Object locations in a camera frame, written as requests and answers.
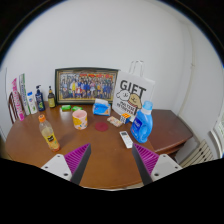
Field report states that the brown pump bottle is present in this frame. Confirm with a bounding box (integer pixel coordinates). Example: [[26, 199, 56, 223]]
[[47, 85, 57, 109]]

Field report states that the white shampoo bottle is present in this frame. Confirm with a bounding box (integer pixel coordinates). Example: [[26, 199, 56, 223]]
[[26, 91, 38, 115]]

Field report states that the blue tissue pack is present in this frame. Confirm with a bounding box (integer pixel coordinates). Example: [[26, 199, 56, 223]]
[[92, 98, 112, 117]]

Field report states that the small puzzle cube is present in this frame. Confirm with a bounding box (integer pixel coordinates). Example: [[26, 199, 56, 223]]
[[119, 112, 132, 125]]

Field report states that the blue detergent bottle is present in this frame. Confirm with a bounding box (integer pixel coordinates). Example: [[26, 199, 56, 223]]
[[130, 100, 154, 144]]

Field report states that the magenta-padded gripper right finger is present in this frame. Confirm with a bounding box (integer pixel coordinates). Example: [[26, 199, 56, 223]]
[[131, 143, 183, 186]]

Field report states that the white remote control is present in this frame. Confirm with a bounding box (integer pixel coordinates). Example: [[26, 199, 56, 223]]
[[119, 130, 134, 149]]

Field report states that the tall pink box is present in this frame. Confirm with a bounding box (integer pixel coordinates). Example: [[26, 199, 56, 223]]
[[11, 78, 26, 122]]

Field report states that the white printed gift bag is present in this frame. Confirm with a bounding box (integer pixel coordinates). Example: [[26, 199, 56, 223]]
[[111, 60, 156, 118]]

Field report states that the framed group photo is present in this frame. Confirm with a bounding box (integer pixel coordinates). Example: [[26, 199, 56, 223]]
[[54, 67, 120, 106]]

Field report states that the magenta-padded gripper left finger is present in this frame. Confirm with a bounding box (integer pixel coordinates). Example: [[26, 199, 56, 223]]
[[40, 143, 92, 185]]

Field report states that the white radiator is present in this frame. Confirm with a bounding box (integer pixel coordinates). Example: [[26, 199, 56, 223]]
[[179, 139, 216, 168]]

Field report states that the small snack packet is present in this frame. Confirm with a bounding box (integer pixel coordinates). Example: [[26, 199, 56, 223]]
[[106, 115, 124, 128]]

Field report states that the wooden chair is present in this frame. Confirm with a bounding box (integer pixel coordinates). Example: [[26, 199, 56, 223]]
[[7, 91, 21, 125]]

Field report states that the dark blue pump bottle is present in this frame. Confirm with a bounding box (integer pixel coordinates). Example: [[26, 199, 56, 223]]
[[34, 84, 46, 112]]

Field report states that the flat round red coaster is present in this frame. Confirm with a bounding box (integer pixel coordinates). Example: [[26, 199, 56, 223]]
[[94, 120, 110, 132]]

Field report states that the orange juice bottle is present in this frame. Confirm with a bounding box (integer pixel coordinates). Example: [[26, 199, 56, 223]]
[[37, 114, 61, 153]]

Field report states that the pink and yellow mug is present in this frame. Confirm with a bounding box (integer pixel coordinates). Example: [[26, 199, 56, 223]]
[[72, 109, 89, 131]]

